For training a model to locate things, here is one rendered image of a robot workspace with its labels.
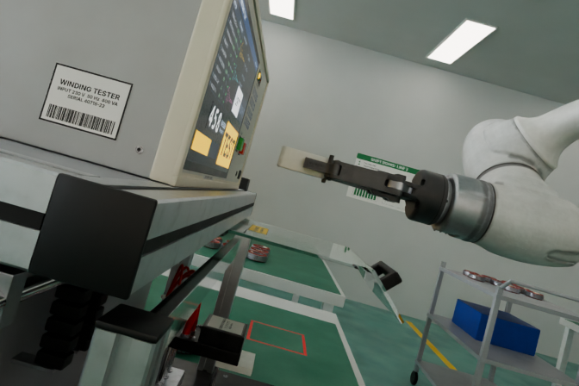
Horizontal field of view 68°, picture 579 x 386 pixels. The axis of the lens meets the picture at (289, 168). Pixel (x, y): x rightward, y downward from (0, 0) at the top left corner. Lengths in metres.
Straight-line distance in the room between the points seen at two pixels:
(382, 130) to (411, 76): 0.84
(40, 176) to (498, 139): 0.67
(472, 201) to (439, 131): 5.53
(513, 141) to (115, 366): 0.64
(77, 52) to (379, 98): 5.70
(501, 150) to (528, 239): 0.16
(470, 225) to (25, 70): 0.53
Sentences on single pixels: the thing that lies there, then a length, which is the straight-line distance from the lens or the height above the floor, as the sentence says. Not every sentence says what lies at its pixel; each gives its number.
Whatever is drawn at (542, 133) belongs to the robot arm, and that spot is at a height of 1.33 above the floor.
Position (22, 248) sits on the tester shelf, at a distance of 0.22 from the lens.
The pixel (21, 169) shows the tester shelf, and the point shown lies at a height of 1.11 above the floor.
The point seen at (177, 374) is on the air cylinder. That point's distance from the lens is 0.74.
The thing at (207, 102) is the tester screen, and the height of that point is 1.19.
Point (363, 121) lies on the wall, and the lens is 5.90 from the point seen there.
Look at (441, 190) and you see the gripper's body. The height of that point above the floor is 1.19.
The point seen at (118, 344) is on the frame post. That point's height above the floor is 1.04.
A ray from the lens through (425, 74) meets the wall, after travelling 6.24.
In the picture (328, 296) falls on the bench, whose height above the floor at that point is 0.73.
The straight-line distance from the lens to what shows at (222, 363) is 0.67.
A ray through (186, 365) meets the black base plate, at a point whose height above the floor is 0.77.
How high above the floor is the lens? 1.13
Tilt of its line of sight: 3 degrees up
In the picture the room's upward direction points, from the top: 16 degrees clockwise
